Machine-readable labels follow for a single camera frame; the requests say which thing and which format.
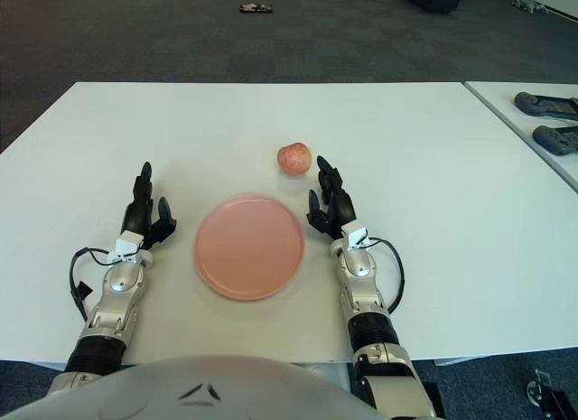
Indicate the silver robot torso shell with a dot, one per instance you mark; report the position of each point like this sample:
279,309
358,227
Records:
203,393

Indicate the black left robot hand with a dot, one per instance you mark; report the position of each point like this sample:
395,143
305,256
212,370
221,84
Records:
137,212

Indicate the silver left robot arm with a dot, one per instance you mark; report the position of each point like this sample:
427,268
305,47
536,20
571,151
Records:
119,280

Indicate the pink round plate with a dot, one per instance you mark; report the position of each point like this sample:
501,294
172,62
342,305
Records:
249,246

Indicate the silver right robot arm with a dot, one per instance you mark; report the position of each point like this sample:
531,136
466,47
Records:
361,280

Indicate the small grey floor object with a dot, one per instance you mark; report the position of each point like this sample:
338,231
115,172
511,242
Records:
528,3

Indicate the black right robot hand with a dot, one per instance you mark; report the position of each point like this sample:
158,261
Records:
341,210

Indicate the small black red floor item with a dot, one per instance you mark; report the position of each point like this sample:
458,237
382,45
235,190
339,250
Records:
256,8

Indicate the red yellow apple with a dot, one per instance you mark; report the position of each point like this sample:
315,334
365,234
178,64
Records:
294,158

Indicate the dark grey game controller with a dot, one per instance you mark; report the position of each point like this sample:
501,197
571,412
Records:
553,139
537,105

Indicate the black metal caster frame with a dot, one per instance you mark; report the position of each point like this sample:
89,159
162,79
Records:
544,388

